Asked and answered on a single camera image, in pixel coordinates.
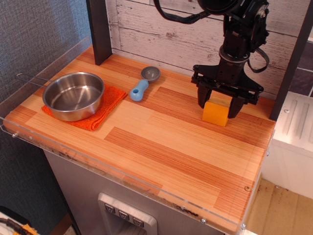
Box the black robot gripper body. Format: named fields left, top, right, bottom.
left=191, top=52, right=264, bottom=105

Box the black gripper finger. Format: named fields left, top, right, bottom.
left=198, top=83, right=212, bottom=108
left=228, top=97, right=245, bottom=118

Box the yellow cheese wedge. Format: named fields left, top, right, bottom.
left=202, top=97, right=230, bottom=127

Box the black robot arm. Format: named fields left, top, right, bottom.
left=191, top=0, right=269, bottom=118

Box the black orange object corner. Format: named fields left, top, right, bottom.
left=0, top=206, right=38, bottom=235

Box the blue grey toy scoop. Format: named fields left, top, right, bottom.
left=130, top=66, right=161, bottom=102

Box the white toy sink unit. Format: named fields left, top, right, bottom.
left=261, top=92, right=313, bottom=198

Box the orange knitted cloth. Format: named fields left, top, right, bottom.
left=41, top=84, right=128, bottom=131

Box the stainless steel pot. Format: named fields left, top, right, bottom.
left=16, top=71, right=106, bottom=122

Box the silver dispenser button panel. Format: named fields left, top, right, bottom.
left=98, top=192, right=158, bottom=235

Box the grey toy fridge cabinet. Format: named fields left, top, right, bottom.
left=45, top=151, right=240, bottom=235

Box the clear acrylic table guard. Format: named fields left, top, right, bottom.
left=0, top=36, right=276, bottom=233

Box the dark right shelf post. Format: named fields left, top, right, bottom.
left=269, top=0, right=313, bottom=121

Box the dark shelf post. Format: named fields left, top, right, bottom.
left=269, top=0, right=313, bottom=121
left=86, top=0, right=112, bottom=65

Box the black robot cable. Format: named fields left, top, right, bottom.
left=153, top=0, right=270, bottom=73

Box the dark left shelf post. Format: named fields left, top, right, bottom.
left=86, top=0, right=112, bottom=65

